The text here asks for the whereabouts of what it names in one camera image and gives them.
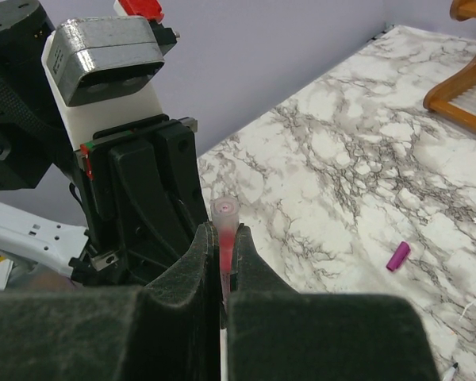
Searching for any translucent pink pen cap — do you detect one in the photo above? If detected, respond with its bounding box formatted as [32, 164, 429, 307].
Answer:
[209, 194, 239, 279]

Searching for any thin white green pen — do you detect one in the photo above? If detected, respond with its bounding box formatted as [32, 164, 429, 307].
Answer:
[442, 362, 459, 381]

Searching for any purple pen cap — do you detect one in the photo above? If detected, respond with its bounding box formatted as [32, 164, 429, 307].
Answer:
[386, 241, 411, 272]

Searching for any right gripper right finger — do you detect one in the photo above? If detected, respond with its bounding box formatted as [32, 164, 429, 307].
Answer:
[227, 225, 439, 380]

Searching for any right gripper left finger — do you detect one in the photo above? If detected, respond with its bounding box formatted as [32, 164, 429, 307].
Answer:
[0, 223, 221, 380]

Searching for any pink highlighter pen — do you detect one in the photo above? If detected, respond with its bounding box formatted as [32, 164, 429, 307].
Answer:
[221, 271, 231, 380]

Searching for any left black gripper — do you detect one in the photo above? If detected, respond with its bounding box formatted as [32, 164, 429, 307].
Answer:
[79, 114, 209, 286]

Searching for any wooden shelf rack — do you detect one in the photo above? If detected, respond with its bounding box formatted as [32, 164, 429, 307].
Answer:
[423, 0, 476, 140]

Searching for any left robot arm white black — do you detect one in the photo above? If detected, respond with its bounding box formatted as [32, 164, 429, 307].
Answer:
[0, 1, 208, 286]

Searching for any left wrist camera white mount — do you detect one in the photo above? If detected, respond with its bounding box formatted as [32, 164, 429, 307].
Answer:
[41, 16, 179, 150]

